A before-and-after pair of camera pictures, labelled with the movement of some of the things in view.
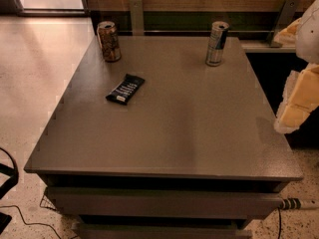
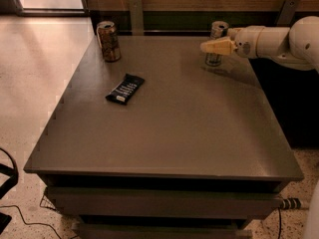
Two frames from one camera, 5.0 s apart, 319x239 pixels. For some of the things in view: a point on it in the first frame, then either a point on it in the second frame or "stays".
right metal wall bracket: x=286 y=16 stays
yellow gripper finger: x=301 y=99 to x=223 y=46
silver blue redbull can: x=217 y=41 stays
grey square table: x=195 y=152 stays
